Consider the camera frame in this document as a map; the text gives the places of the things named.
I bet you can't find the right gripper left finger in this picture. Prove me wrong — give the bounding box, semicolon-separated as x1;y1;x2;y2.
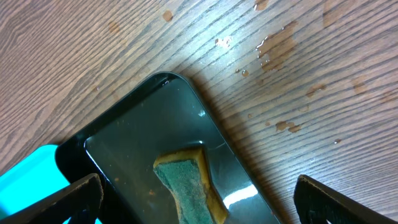
1;173;104;224

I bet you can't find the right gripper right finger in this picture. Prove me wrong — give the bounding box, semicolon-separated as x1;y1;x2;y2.
294;175;397;224

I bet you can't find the green yellow sponge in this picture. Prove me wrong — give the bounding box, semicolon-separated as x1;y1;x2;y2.
153;146;228;224

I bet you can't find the teal plastic tray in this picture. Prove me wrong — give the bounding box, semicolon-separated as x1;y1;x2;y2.
0;144;103;224

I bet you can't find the black water tray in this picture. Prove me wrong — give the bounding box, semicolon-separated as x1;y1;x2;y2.
55;72;279;223

